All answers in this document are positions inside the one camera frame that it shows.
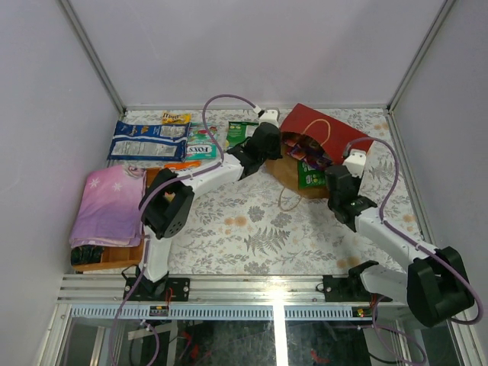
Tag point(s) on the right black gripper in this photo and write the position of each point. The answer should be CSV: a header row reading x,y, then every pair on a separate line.
x,y
357,181

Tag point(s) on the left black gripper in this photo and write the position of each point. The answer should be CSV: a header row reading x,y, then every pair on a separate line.
x,y
274,138

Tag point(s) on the green snack bag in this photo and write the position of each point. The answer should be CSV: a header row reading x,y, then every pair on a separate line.
x,y
309,177
238,132

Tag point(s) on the red paper bag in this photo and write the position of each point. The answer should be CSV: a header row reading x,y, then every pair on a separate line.
x,y
332,134

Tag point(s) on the green Fox's candy bag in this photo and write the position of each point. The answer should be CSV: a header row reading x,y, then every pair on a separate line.
x,y
200,146

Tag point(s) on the yellow M&M's candy pack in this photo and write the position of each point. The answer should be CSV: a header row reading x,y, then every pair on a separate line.
x,y
172,118

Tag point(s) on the blue chips bag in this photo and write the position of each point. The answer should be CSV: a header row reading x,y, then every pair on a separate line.
x,y
157,142

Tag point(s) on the purple Fox's berries bag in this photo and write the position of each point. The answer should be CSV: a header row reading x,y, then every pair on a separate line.
x,y
305,149

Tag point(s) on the orange candy bag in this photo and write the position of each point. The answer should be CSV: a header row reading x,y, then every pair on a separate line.
x,y
182,166

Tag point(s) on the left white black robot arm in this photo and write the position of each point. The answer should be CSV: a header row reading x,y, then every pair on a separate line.
x,y
167,203

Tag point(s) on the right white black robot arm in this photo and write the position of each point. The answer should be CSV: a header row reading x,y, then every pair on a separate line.
x,y
433,282

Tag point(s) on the floral table mat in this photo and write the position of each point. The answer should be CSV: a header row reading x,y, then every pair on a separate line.
x,y
258,227

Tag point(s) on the pink folded cloth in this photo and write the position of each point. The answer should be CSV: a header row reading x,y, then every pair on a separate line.
x,y
109,211

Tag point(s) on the wooden organizer tray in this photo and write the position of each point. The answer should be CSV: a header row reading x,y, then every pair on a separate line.
x,y
93,258

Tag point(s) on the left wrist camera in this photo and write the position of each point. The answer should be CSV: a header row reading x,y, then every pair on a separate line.
x,y
270,115

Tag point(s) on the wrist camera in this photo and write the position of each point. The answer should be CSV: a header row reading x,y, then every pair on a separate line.
x,y
355,162
270,115

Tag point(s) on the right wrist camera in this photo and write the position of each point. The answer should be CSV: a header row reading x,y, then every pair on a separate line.
x,y
355,162

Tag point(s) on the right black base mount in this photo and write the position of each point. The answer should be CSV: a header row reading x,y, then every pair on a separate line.
x,y
345,290

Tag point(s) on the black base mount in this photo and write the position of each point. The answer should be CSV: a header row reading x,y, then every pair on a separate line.
x,y
345,290
164,290

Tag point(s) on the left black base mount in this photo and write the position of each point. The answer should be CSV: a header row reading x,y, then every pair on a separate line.
x,y
164,290

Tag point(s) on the aluminium front rail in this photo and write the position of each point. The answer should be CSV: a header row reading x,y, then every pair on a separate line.
x,y
203,289

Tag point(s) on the white slotted cable duct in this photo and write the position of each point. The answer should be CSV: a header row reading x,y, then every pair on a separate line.
x,y
219,312

